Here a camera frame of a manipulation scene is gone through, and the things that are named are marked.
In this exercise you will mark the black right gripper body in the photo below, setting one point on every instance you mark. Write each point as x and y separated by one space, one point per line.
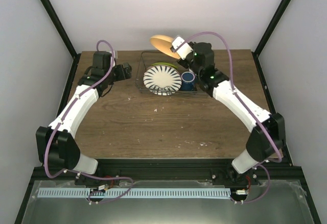
191 66

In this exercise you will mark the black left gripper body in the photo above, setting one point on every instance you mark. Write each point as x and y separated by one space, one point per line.
120 75

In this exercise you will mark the dark blue mug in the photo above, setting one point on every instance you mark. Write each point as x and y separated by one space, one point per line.
188 80

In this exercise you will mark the lime green plate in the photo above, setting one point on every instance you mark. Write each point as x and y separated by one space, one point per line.
164 63

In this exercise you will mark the grey wire dish rack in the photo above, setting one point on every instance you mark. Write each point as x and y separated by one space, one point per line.
149 57

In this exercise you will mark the orange round plate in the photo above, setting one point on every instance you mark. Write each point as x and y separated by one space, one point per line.
163 43

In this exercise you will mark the white blue striped plate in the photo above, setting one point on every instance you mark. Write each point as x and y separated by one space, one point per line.
162 80

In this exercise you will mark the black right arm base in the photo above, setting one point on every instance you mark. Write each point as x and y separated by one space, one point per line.
228 177

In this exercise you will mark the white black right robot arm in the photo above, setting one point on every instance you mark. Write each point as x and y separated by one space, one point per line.
267 130

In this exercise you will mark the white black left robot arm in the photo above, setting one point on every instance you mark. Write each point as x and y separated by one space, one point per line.
56 143

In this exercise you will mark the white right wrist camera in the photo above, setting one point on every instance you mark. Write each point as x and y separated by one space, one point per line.
179 48

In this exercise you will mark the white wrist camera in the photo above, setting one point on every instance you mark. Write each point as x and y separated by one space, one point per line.
114 54
179 48

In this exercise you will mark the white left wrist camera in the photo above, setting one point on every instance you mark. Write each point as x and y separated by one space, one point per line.
114 54

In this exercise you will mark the light blue slotted cable duct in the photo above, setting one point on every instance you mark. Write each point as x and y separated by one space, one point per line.
206 193

